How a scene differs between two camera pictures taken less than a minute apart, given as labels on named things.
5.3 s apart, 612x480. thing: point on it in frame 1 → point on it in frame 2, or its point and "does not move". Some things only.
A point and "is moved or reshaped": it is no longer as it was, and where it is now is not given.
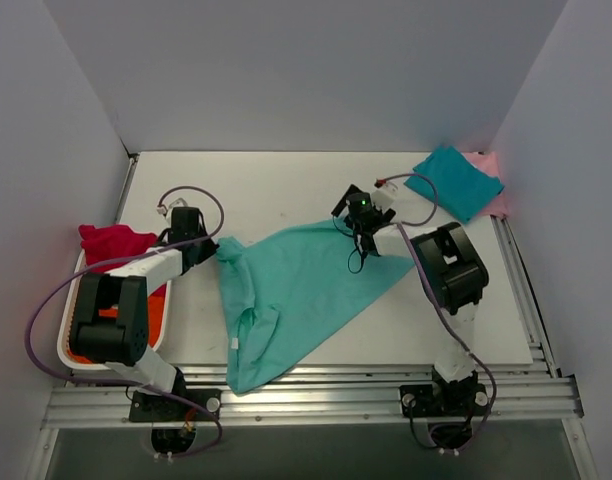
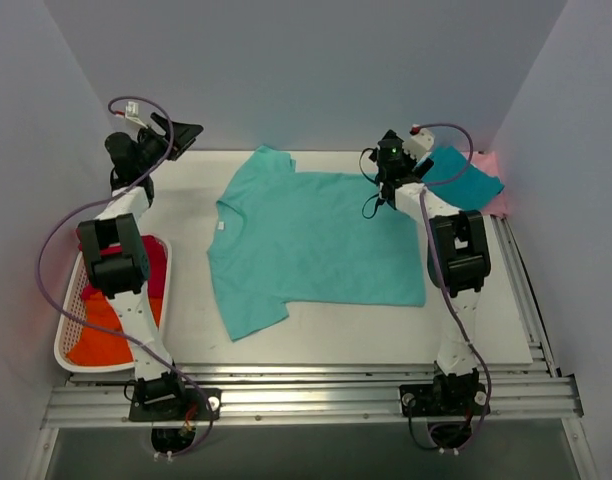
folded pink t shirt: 487,162 does not move
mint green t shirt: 287,292 is moved or reshaped
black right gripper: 343,204 → 421,168
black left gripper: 204,249 → 171,138
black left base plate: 150,407 does not move
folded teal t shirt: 464,187 does not move
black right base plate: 443,400 does not move
